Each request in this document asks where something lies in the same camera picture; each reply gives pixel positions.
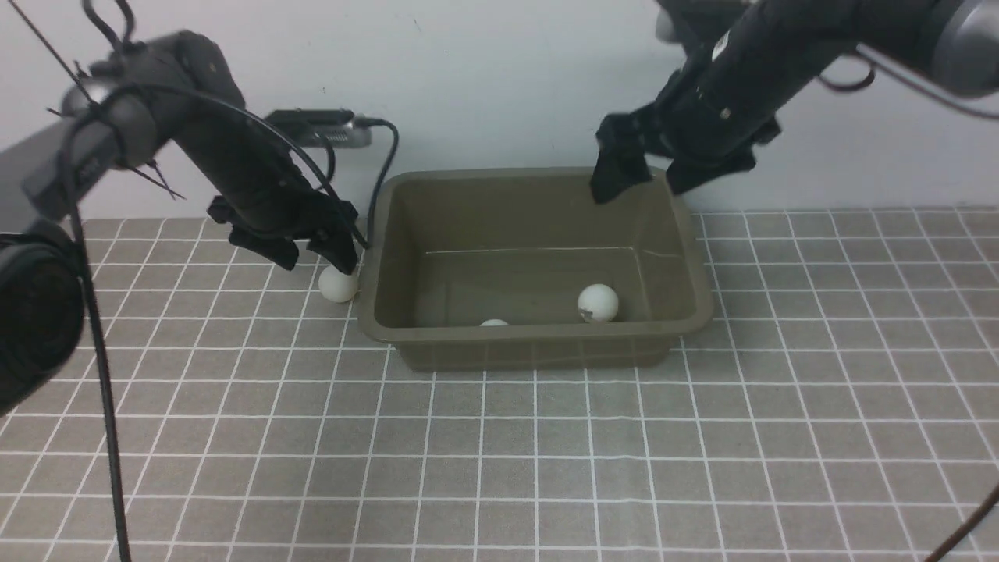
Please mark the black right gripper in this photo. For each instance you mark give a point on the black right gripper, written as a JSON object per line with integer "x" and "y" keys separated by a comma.
{"x": 738, "y": 73}

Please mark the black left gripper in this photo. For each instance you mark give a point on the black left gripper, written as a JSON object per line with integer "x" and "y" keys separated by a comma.
{"x": 268, "y": 193}

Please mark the plain white ping-pong ball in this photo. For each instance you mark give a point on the plain white ping-pong ball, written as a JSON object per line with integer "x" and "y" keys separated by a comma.
{"x": 336, "y": 286}

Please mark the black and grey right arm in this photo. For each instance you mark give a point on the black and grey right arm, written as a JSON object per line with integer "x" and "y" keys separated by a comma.
{"x": 949, "y": 44}

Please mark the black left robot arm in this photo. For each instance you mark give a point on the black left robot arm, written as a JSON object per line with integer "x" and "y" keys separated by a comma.
{"x": 178, "y": 88}

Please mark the olive plastic bin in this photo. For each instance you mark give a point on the olive plastic bin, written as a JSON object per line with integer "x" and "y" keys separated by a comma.
{"x": 455, "y": 248}

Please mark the grey checked table mat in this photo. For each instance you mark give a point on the grey checked table mat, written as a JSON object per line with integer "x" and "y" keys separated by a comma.
{"x": 842, "y": 406}

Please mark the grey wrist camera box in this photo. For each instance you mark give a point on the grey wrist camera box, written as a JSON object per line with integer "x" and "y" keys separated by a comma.
{"x": 313, "y": 128}

